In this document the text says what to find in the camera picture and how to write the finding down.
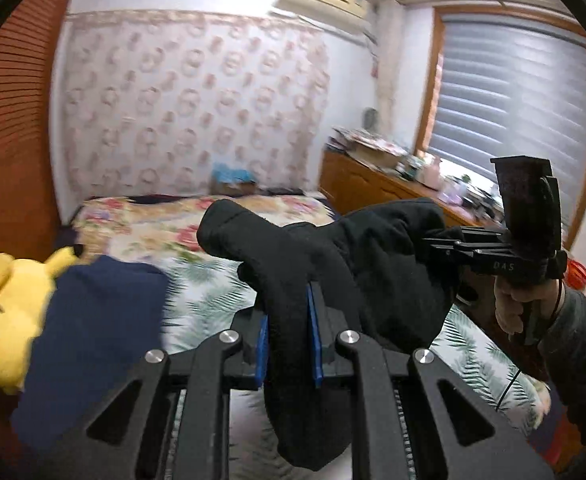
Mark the beige tied drape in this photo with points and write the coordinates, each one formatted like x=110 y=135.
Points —
x=388 y=70

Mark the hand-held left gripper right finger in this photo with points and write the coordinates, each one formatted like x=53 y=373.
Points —
x=315 y=340

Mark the yellow plush toy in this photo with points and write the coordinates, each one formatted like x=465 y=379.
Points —
x=3 y=330

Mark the navy blue cloth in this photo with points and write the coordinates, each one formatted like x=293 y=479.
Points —
x=88 y=335

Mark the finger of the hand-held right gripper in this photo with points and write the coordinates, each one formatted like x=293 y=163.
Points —
x=473 y=239
x=473 y=258

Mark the small brown box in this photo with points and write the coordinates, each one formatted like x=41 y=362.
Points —
x=233 y=188

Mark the cluttered paper pile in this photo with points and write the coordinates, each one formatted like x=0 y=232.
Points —
x=368 y=139

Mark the small grey fan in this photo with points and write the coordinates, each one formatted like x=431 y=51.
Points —
x=370 y=119

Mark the wooden louvred wardrobe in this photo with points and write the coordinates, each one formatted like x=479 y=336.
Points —
x=13 y=135

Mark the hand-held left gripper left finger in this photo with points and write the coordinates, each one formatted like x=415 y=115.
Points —
x=260 y=355

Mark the red plastic basket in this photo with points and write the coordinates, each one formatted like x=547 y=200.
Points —
x=580 y=275

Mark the wooden sideboard cabinet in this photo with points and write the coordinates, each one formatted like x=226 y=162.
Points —
x=358 y=185

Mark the wooden window frame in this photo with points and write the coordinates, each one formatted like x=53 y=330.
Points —
x=430 y=100

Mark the floral blanket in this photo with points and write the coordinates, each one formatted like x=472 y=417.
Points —
x=148 y=230

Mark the leaf print bedsheet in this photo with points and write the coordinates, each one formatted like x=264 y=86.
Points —
x=208 y=300

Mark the pink jug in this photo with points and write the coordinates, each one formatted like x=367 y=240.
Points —
x=430 y=172

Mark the person's right hand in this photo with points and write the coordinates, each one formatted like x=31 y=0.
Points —
x=508 y=305

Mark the cardboard box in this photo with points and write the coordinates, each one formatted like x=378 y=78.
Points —
x=378 y=158

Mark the black t-shirt with white print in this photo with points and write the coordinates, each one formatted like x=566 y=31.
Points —
x=388 y=260

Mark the blue plastic bag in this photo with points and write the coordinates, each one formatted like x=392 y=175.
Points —
x=230 y=174

